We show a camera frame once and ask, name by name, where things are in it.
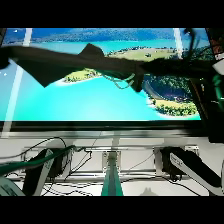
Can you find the dark brown garment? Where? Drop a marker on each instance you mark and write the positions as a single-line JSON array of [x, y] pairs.
[[50, 65]]

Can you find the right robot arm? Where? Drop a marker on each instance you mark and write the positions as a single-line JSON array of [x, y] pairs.
[[190, 167]]

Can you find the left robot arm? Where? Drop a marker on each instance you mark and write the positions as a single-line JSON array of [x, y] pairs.
[[40, 173]]

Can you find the silver frame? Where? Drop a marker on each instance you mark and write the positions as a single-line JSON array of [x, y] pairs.
[[111, 181]]

